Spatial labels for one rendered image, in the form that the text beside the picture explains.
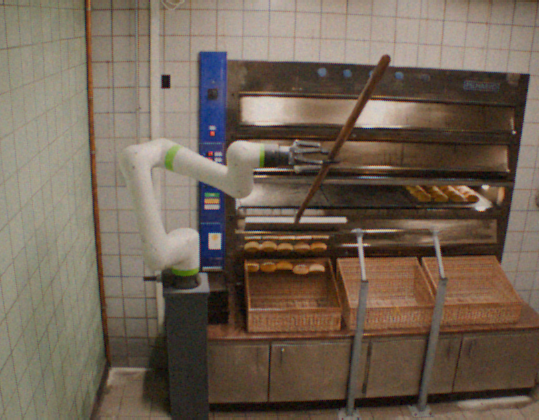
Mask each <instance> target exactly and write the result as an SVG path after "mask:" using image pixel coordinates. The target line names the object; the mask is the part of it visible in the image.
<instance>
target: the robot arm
mask: <svg viewBox="0 0 539 420"><path fill-rule="evenodd" d="M296 146H305V147H314V148H311V149H299V148H298V147H296ZM330 151H331V150H330V149H322V148H321V147H320V144H319V143H309V142H302V141H299V140H295V143H294V145H291V146H279V148H278V144H251V143H247V142H243V141H238V142H235V143H233V144H232V145H230V146H229V148H228V150H227V154H226V157H227V166H224V165H221V164H219V163H216V162H213V161H210V160H208V159H206V158H204V157H202V156H200V155H199V154H197V153H195V152H193V151H192V150H188V149H186V148H185V147H183V146H181V145H179V144H176V143H174V142H173V141H171V140H169V141H168V140H166V139H162V138H160V139H156V140H153V141H151V142H148V143H144V144H140V145H132V146H128V147H126V148H124V149H123V151H122V152H121V153H120V156H119V165H120V169H121V172H122V174H123V176H124V178H125V181H126V183H127V189H128V191H129V194H130V197H131V200H132V203H133V206H134V210H135V218H136V221H137V225H138V230H139V235H140V240H141V248H142V255H143V261H144V263H145V264H146V265H147V266H148V267H149V268H150V269H152V270H155V271H161V272H160V273H159V274H157V276H148V277H144V276H143V281H155V280H157V282H158V283H160V282H161V283H162V286H163V288H168V287H170V286H172V287H173V288H175V289H181V290H187V289H193V288H196V287H200V286H201V278H200V276H199V272H198V267H199V236H198V233H197V232H196V231H195V230H193V229H189V228H180V229H176V230H174V231H172V232H170V233H169V234H168V235H167V234H166V232H165V229H164V226H163V223H162V220H161V218H160V215H159V212H158V208H157V204H156V198H155V193H154V189H153V185H152V180H151V174H150V170H151V169H152V168H158V167H159V168H162V169H167V170H170V171H172V172H175V173H178V174H180V175H183V176H186V177H190V178H193V179H196V180H197V181H203V182H205V183H207V184H210V185H212V186H213V187H215V188H217V189H220V190H222V191H223V192H225V193H227V194H228V195H229V196H231V197H232V198H238V199H242V198H248V197H249V196H250V194H251V192H252V190H253V169H254V168H277V167H278V165H279V166H291V167H294V169H295V173H296V174H298V173H300V172H306V171H318V170H321V168H322V166H323V165H326V166H329V165H331V164H336V165H339V163H340V160H324V159H322V161H315V160H309V159H306V158H303V155H305V154H313V153H321V155H329V153H330ZM300 163H306V164H312V165H316V166H304V167H300V166H297V165H298V164H300Z"/></svg>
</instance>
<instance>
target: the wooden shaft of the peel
mask: <svg viewBox="0 0 539 420"><path fill-rule="evenodd" d="M391 62H392V61H391V57H390V55H389V54H384V55H382V56H381V58H380V60H379V62H378V63H377V64H376V65H377V66H376V68H375V69H374V71H373V72H372V74H371V77H370V79H369V81H368V82H367V83H366V85H365V89H364V90H363V91H362V93H361V95H360V97H359V98H358V101H357V103H356V105H355V107H354V108H353V109H352V111H351V115H350V116H349V117H348V119H347V121H346V123H345V125H344V126H343V129H342V131H341V133H340V135H339V137H338V138H337V139H336V141H335V143H334V146H333V148H332V150H331V151H330V153H329V155H328V156H327V158H326V160H335V159H336V156H337V154H338V152H340V150H341V148H342V146H343V145H344V143H345V141H346V139H347V137H348V136H349V134H350V132H351V131H352V129H353V128H354V125H355V123H356V121H357V120H358V119H359V117H360V116H361V114H362V111H363V109H364V108H365V107H366V105H367V103H368V102H369V99H370V97H371V96H372V94H373V93H374V92H375V88H376V87H377V85H378V84H379V83H380V81H381V78H382V77H383V75H384V73H385V72H386V69H387V68H388V66H389V65H390V64H391ZM331 165H332V164H331ZM331 165H329V166H326V165H323V166H322V168H321V170H320V172H319V174H318V175H317V177H316V179H315V180H314V182H313V184H312V185H311V187H310V189H309V193H308V194H307V196H306V198H305V199H304V201H303V203H302V204H301V206H300V208H299V210H298V212H297V213H296V217H297V218H301V217H302V215H303V213H304V212H305V210H306V208H307V207H308V205H309V202H310V200H311V199H312V198H313V196H314V194H315V192H316V191H317V189H318V187H319V186H320V184H321V182H322V181H323V180H324V177H325V175H326V173H327V171H328V170H329V168H330V166H331Z"/></svg>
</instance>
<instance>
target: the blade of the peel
mask: <svg viewBox="0 0 539 420"><path fill-rule="evenodd" d="M345 223H346V218H302V219H301V220H300V222H294V221H293V218H246V222H245V228H244V230H340V228H341V227H342V226H343V225H344V224H345ZM243 237H334V235H243Z"/></svg>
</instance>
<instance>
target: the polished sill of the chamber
mask: <svg viewBox="0 0 539 420"><path fill-rule="evenodd" d="M299 208H300V206H236V215H295V213H296V212H298V210H299ZM500 212H501V209H500V208H494V207H450V206H308V207H307V208H306V210H305V212H304V213H303V215H479V216H500Z"/></svg>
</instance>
